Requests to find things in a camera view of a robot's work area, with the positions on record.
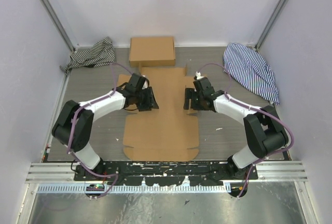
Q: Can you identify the cardboard box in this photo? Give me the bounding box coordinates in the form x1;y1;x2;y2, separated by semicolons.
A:
129;36;176;67
123;67;199;162

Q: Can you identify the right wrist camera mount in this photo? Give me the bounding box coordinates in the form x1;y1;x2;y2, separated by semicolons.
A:
195;72;202;80

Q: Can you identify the aluminium corner post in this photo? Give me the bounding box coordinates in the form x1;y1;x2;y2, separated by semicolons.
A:
254;0;288;51
40;0;75;52

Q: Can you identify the aluminium front rail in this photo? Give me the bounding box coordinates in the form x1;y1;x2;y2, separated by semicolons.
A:
25;160;308;184

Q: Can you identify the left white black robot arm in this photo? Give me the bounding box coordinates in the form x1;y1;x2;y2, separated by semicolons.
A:
51;73;159;181

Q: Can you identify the folded cardboard box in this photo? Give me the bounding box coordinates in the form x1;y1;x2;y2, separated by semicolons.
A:
129;36;176;67

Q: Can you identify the slotted cable duct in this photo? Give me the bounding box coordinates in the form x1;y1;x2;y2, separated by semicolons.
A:
36;183;231;194

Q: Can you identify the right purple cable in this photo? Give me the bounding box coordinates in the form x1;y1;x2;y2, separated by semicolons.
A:
199;62;296;199

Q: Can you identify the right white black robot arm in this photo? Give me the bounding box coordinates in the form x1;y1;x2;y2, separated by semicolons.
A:
184;73;288;180

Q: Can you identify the left aluminium corner post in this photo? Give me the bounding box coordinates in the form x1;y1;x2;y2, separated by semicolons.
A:
40;0;75;52

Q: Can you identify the grey striped cloth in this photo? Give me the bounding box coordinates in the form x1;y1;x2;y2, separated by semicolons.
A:
60;37;116;75

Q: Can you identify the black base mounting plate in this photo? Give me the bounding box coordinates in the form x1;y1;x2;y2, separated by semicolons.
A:
71;160;249;186

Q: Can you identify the blue white striped cloth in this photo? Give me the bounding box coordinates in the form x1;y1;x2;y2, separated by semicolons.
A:
223;43;280;105

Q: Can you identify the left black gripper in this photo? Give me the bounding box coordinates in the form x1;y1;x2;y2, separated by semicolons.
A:
135;87;159;112

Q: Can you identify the right aluminium corner post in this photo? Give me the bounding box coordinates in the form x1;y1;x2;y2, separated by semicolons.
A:
254;0;288;51

